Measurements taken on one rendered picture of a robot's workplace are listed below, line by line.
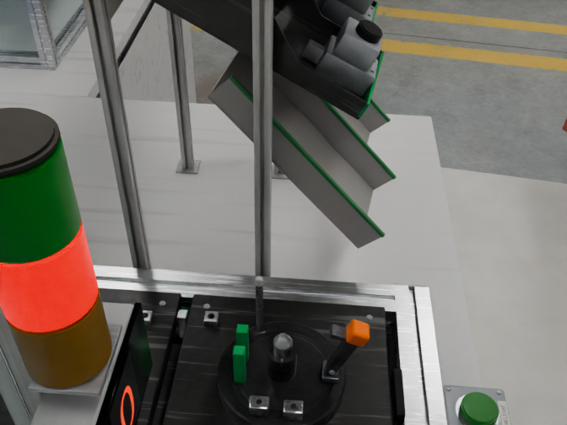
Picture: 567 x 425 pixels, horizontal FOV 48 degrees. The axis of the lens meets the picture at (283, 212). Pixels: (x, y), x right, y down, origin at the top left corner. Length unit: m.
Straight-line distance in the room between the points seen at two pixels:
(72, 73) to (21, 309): 1.23
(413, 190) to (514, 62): 2.53
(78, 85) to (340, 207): 0.83
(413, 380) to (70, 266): 0.51
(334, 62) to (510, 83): 2.73
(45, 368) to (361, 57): 0.49
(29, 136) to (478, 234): 0.90
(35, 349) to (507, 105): 3.00
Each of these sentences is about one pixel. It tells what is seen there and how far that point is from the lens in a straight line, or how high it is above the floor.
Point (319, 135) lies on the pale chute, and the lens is 0.90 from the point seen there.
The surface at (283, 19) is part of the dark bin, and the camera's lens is 0.82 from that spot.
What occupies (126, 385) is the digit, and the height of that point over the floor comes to 1.22.
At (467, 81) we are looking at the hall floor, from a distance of 3.39.
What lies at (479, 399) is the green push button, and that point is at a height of 0.97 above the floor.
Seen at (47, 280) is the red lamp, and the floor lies 1.35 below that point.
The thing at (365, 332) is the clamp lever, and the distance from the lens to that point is 0.65.
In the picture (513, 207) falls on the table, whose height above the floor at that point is 0.86.
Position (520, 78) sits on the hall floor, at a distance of 3.51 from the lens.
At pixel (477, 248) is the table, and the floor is 0.86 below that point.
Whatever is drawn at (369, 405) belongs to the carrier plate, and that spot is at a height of 0.97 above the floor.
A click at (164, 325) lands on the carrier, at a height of 0.97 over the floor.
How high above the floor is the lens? 1.58
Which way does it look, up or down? 41 degrees down
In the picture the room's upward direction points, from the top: 2 degrees clockwise
